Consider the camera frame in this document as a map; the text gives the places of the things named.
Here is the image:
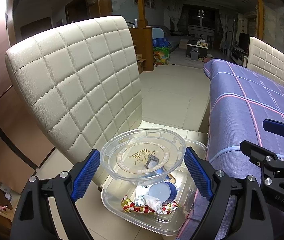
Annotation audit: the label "grey sofa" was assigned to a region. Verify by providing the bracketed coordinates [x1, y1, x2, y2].
[154, 26, 185, 53]

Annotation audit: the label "large cream quilted chair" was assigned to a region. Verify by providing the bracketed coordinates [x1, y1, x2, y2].
[5, 15, 208, 195]

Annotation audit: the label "wooden pillar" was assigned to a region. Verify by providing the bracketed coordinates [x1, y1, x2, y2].
[136, 0, 149, 28]
[256, 0, 266, 41]

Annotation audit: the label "light blue chair back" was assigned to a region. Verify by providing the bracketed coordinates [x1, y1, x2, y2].
[152, 28, 165, 41]

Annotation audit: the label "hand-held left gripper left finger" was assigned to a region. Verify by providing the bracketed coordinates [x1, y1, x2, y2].
[11, 148, 101, 240]

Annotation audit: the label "clear round plastic lid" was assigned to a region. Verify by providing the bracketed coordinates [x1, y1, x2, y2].
[100, 128, 186, 186]

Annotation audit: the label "patterned curtain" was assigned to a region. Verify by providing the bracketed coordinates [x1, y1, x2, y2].
[219, 7, 235, 53]
[167, 1, 184, 33]

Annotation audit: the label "black television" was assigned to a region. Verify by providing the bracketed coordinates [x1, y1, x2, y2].
[239, 32, 250, 51]

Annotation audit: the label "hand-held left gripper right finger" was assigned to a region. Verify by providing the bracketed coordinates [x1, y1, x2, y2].
[183, 147, 274, 240]

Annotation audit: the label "brown wooden wall cabinet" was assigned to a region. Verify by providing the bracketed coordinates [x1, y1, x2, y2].
[0, 30, 55, 193]

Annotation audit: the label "brown wooden door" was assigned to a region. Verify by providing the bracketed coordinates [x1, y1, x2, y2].
[19, 17, 51, 42]

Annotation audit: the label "wall pictures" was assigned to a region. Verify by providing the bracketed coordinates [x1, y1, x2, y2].
[134, 0, 157, 9]

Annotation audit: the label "dark coffee table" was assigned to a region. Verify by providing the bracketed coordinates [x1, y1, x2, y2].
[186, 39, 209, 57]

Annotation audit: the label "red white patterned wrapper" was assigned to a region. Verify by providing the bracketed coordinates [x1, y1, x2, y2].
[121, 195, 180, 215]

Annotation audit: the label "blue round container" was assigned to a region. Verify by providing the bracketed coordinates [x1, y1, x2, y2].
[148, 181, 178, 205]

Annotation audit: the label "clear square plastic container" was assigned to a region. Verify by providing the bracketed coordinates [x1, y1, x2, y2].
[101, 136, 207, 236]

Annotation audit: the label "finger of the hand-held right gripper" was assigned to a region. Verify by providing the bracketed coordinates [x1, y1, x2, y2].
[262, 118, 284, 140]
[240, 140, 284, 175]

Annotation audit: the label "dark window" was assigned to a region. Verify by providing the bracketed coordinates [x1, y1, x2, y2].
[187, 6, 219, 28]

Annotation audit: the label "purple plaid tablecloth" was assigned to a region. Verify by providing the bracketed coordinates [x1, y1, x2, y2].
[175, 58, 284, 240]

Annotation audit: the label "small cardboard box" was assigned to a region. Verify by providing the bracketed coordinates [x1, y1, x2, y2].
[136, 55, 147, 74]

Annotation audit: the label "blue toy storage bag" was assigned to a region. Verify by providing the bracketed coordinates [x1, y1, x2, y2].
[153, 38, 170, 66]

